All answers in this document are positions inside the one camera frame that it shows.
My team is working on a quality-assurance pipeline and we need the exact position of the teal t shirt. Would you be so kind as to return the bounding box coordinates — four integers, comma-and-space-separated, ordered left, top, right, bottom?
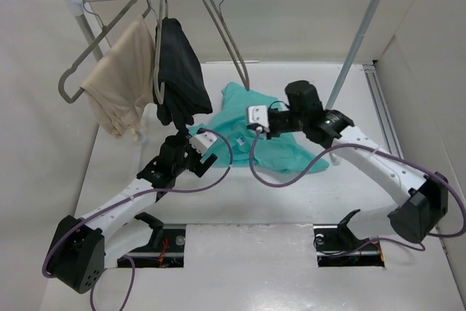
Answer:
189, 82, 315, 174

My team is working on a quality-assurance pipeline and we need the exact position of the grey clothes hanger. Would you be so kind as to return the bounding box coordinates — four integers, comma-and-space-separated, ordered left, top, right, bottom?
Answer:
202, 0, 250, 91

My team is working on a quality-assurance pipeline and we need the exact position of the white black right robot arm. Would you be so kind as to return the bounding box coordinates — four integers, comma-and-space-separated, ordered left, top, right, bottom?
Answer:
246, 80, 448, 244

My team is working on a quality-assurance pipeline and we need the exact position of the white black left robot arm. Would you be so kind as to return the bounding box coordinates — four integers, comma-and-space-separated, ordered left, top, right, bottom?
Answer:
42, 129, 220, 294

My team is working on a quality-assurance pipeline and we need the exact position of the black shirt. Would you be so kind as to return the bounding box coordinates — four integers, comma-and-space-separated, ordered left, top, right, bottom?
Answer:
157, 17, 213, 132

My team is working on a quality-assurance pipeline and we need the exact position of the grey hanger with black shirt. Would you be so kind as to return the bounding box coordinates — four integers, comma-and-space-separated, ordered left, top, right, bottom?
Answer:
146, 0, 166, 105

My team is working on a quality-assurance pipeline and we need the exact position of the beige shirt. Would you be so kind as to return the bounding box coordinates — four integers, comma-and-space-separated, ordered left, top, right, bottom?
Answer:
81, 16, 155, 140

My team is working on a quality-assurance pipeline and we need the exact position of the grey hanger with beige shirt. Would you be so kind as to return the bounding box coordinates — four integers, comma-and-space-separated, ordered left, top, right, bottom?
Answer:
58, 0, 137, 104

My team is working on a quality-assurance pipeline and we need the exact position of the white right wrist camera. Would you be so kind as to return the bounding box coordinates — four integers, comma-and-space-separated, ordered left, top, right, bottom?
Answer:
247, 105, 269, 128

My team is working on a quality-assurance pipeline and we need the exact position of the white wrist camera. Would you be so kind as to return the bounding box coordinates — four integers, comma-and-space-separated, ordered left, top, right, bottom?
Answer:
247, 105, 269, 128
189, 131, 218, 156

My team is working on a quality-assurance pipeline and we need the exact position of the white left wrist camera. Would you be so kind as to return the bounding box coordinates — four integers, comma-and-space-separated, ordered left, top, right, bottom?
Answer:
189, 131, 218, 156

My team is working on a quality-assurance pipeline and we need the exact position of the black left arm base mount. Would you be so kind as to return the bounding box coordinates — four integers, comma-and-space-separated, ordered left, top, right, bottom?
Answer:
130, 213, 186, 269

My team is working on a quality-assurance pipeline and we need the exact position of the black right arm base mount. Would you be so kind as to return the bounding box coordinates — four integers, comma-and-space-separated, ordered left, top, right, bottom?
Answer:
313, 209, 385, 267

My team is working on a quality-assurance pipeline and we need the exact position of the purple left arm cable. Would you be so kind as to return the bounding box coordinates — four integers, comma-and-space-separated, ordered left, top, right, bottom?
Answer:
42, 127, 234, 311

